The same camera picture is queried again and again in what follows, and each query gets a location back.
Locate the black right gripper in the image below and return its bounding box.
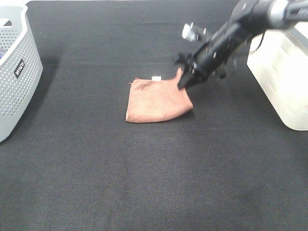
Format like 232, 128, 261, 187
176, 23, 253, 90

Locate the brown towel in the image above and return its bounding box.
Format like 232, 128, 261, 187
125, 67, 193, 123

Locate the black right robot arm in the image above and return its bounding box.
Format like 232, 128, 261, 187
176, 0, 308, 90

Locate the white plastic storage bin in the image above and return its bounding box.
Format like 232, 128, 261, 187
247, 28, 308, 131

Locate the black fabric table mat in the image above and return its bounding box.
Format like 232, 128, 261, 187
0, 0, 308, 231

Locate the grey perforated laundry basket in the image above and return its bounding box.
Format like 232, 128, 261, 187
0, 4, 43, 141

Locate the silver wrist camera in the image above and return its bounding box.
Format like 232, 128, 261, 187
181, 22, 206, 42

